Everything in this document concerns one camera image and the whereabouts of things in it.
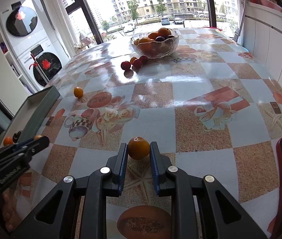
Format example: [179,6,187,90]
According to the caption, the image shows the yellow orange fruit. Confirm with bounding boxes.
[73,87,84,98]

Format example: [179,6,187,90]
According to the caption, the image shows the orange in tray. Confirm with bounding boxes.
[3,136,14,147]

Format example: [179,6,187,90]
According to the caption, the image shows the dark plum in tray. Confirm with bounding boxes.
[12,130,22,143]

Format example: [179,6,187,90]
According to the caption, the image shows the green white tray box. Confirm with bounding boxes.
[0,86,60,148]

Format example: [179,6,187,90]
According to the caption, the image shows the red white mop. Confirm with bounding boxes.
[29,53,49,87]

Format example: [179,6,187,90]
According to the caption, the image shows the lower washing machine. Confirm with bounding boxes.
[14,35,69,91]

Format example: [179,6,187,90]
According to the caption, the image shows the white storage shelf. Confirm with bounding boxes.
[0,23,38,94]

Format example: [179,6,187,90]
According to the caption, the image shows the upper dryer machine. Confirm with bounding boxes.
[0,0,48,57]

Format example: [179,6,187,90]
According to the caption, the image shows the red cherry tomato left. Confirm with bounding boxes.
[120,61,131,71]

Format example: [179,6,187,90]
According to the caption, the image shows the red cherry tomato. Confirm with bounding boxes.
[120,61,131,71]
[132,59,142,69]

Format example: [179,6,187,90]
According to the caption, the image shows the orange cherry tomato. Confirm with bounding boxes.
[130,57,137,64]

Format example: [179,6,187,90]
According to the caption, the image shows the red cherry tomato right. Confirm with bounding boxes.
[132,59,142,69]

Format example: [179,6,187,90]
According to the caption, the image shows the glass fruit bowl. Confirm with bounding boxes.
[130,29,179,59]

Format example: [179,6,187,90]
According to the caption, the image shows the white cabinet counter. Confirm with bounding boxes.
[243,2,282,87]

